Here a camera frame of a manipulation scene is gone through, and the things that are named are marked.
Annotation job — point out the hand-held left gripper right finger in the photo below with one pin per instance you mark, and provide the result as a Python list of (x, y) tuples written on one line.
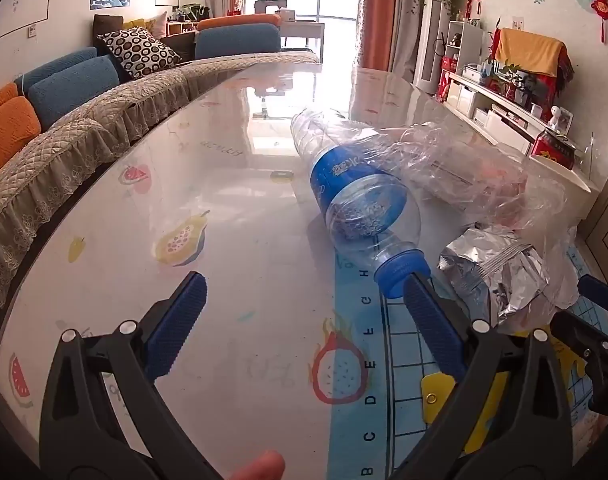
[(431, 320)]

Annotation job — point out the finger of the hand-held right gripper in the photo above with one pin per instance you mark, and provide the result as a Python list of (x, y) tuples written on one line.
[(578, 332), (598, 291)]

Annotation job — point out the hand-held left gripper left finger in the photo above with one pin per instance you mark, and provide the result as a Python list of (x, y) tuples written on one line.
[(179, 320)]

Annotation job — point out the silver foil packet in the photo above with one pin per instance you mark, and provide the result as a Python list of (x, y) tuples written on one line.
[(493, 270)]

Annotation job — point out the clear plastic bag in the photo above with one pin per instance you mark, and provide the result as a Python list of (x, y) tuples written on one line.
[(458, 170)]

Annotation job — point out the clear plastic bottle blue label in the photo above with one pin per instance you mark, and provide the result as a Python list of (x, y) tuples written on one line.
[(344, 170)]

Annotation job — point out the person's left hand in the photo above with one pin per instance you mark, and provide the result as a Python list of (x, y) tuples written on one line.
[(259, 467)]

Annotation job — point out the yellow paper crown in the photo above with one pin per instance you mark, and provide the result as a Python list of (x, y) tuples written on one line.
[(436, 400)]

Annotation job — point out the blue grid play mat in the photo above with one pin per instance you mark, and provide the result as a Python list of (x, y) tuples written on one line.
[(354, 385)]

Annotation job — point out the fruit print table cover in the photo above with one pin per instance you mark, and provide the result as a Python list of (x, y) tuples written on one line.
[(209, 185)]

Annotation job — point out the red gift box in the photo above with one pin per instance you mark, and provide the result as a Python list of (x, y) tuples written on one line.
[(553, 150)]

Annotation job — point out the white robot figurine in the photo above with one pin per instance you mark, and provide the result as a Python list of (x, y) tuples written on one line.
[(554, 116)]

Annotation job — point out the white tv cabinet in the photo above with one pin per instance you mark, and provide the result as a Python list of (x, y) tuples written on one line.
[(498, 120)]

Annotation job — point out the potted green plant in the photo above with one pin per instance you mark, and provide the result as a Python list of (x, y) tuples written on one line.
[(513, 77)]

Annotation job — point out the blue sofa cushion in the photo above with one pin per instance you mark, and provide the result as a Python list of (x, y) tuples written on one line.
[(236, 42), (54, 67), (74, 92)]

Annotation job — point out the yellow cloth with red fringe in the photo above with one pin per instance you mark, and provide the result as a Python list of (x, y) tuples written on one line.
[(528, 50)]

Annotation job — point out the orange sofa cushion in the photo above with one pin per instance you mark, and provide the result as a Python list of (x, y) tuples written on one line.
[(6, 135), (239, 21)]

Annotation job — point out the black white circle pillow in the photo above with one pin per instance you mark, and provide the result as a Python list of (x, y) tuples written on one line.
[(139, 52)]

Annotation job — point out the dark brown pillow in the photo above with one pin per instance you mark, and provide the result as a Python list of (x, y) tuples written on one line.
[(179, 47)]

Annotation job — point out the white standing air conditioner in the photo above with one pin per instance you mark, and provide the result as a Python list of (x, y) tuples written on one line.
[(431, 45)]

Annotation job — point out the white open shelf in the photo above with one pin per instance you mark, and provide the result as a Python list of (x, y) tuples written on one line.
[(461, 40)]

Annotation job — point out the wooden shelf with plants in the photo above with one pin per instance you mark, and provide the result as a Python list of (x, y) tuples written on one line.
[(184, 22)]

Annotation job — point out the grey patterned curtain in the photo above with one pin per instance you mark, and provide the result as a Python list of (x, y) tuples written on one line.
[(406, 20)]

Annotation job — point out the white desk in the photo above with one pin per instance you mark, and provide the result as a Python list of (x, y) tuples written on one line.
[(304, 27)]

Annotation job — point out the sewing machine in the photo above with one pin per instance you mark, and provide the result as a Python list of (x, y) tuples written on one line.
[(271, 6)]

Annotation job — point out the white photo frame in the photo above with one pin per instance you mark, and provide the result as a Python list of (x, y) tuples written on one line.
[(566, 122)]

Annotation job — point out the white wall socket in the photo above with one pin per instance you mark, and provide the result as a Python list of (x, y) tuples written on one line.
[(518, 22)]

